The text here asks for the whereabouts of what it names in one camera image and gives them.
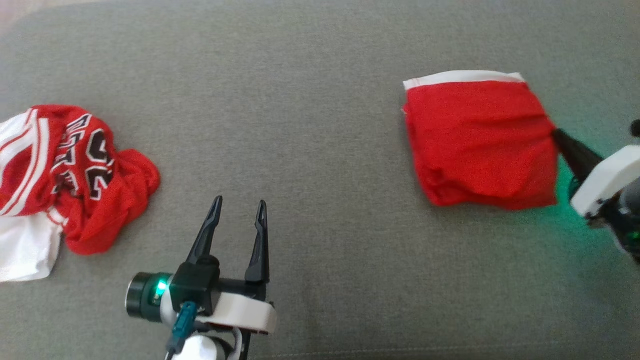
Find red jersey with white sleeves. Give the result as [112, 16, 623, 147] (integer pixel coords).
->
[0, 104, 161, 282]

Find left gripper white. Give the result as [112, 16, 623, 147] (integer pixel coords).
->
[186, 195, 277, 335]

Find red shorts with white waistband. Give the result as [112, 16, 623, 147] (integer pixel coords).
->
[402, 70, 559, 211]

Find grey fabric sofa seat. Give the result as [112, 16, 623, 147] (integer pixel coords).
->
[0, 0, 640, 360]

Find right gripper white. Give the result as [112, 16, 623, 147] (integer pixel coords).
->
[551, 128, 640, 218]

